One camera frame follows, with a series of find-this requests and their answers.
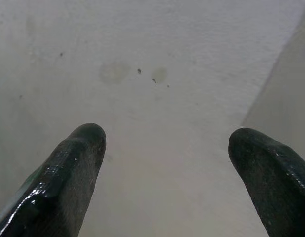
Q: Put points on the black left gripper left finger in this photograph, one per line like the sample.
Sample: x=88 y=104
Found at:
x=68 y=177

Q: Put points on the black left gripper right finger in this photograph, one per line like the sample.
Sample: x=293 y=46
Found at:
x=271 y=172

